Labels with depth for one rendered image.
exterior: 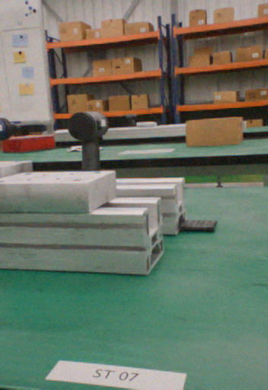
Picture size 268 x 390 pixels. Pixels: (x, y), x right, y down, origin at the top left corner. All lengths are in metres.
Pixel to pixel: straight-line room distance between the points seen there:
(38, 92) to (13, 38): 0.46
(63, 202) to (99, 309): 0.16
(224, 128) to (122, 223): 2.09
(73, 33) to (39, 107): 7.37
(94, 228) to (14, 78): 3.41
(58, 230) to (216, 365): 0.30
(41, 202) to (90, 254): 0.09
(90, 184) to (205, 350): 0.26
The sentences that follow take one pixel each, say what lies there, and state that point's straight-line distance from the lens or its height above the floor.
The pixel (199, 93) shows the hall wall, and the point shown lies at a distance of 11.18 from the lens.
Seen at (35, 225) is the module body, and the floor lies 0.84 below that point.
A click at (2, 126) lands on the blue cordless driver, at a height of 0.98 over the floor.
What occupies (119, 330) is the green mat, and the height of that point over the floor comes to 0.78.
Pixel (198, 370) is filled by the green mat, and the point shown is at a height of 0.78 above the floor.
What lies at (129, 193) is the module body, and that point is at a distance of 0.76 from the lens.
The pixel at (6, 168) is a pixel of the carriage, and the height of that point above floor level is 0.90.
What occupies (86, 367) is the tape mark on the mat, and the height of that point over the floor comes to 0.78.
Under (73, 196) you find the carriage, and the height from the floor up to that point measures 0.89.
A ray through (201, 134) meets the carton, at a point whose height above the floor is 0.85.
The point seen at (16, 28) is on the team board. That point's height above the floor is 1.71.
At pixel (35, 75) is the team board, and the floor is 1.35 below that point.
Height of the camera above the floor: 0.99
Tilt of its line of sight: 10 degrees down
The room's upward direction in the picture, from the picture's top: 4 degrees counter-clockwise
